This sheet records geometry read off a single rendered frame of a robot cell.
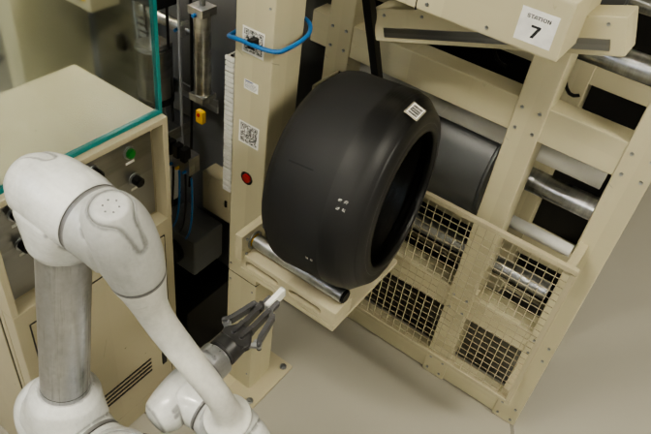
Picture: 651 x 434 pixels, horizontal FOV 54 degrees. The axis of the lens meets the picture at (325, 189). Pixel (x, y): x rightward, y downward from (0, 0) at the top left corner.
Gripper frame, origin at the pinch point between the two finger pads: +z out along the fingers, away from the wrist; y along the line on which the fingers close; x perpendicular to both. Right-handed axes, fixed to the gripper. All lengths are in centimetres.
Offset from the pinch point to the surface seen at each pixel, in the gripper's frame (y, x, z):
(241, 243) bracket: 25.6, 10.8, 14.7
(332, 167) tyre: -2.0, -33.9, 19.6
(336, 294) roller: -6.7, 12.4, 18.7
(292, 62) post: 28, -38, 41
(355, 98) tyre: 4, -41, 37
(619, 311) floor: -80, 124, 164
